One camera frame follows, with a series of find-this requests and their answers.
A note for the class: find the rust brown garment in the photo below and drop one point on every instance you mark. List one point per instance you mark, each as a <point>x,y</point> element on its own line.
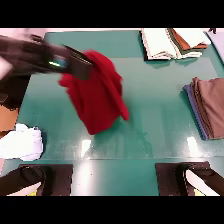
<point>185,41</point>

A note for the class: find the white garment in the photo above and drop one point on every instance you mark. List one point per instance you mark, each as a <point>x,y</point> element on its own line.
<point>158,43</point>
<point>20,143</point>
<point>193,35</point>

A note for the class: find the blue garment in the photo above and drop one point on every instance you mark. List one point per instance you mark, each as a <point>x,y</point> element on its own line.
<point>195,111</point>

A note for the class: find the dark green garment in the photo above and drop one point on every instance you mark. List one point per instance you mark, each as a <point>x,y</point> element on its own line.
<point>178,46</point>

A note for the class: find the black garment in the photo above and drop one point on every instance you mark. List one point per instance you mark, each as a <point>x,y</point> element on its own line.
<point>13,91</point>

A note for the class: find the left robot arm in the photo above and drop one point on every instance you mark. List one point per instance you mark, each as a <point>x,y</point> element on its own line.
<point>26,55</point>

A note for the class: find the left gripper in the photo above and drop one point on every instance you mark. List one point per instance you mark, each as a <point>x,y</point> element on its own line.
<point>78,65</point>

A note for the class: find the red T-shirt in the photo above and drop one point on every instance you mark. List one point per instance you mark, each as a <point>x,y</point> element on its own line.
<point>98,96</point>

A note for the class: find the orange-brown garment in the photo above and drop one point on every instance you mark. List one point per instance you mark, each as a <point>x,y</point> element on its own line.
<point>7,118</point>

